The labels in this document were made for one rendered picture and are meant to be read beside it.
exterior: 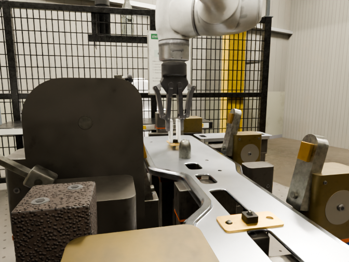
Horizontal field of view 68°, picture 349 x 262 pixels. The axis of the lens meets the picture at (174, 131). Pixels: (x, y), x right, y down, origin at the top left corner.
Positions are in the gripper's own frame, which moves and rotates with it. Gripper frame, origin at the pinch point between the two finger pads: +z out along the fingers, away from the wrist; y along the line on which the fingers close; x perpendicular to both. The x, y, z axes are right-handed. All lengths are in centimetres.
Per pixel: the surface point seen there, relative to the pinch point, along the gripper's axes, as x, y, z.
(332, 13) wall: 385, 405, -154
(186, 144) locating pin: -13.9, -0.1, 1.1
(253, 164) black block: -19.3, 16.0, 6.0
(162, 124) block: 26.7, 0.8, 1.7
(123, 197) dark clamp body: -53, -17, -3
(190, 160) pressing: -16.1, 0.6, 4.9
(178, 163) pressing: -17.6, -3.0, 4.9
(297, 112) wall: 438, 385, 44
